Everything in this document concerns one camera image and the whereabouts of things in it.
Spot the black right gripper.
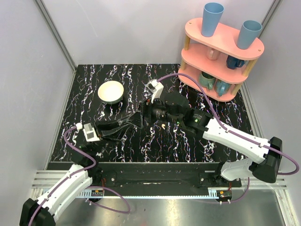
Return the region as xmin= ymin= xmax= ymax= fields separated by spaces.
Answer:
xmin=126 ymin=93 xmax=182 ymax=128

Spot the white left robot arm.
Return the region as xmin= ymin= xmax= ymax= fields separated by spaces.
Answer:
xmin=19 ymin=123 xmax=131 ymax=226

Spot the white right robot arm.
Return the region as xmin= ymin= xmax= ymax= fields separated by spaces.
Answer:
xmin=118 ymin=92 xmax=282 ymax=187

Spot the cream and green bowl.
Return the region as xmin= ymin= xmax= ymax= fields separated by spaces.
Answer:
xmin=97 ymin=81 xmax=124 ymax=105

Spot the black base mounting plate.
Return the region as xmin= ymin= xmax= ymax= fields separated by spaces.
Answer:
xmin=89 ymin=162 xmax=242 ymax=188

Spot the green ceramic mug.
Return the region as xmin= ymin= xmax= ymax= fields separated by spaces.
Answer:
xmin=199 ymin=72 xmax=216 ymax=90

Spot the light blue mug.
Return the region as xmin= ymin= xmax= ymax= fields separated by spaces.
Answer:
xmin=214 ymin=80 xmax=231 ymax=97

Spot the pink three-tier shelf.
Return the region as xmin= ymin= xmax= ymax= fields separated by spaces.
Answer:
xmin=178 ymin=18 xmax=264 ymax=102

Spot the pink mug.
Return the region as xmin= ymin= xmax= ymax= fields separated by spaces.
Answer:
xmin=206 ymin=47 xmax=221 ymax=60

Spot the dark blue mug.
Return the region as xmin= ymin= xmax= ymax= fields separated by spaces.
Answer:
xmin=226 ymin=55 xmax=245 ymax=70

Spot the left blue plastic cup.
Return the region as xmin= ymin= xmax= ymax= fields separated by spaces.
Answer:
xmin=201 ymin=2 xmax=224 ymax=37

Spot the blue plastic cup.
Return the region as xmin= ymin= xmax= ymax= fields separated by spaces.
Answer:
xmin=201 ymin=2 xmax=224 ymax=37
xmin=237 ymin=20 xmax=262 ymax=49

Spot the right blue plastic cup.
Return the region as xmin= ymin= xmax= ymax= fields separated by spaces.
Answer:
xmin=237 ymin=20 xmax=262 ymax=49

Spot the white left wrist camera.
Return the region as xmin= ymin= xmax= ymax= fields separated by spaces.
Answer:
xmin=75 ymin=123 xmax=100 ymax=142

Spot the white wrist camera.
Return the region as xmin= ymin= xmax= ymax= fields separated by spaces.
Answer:
xmin=75 ymin=123 xmax=100 ymax=142
xmin=146 ymin=80 xmax=164 ymax=103

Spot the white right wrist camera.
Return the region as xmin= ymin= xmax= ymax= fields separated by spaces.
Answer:
xmin=146 ymin=80 xmax=164 ymax=103

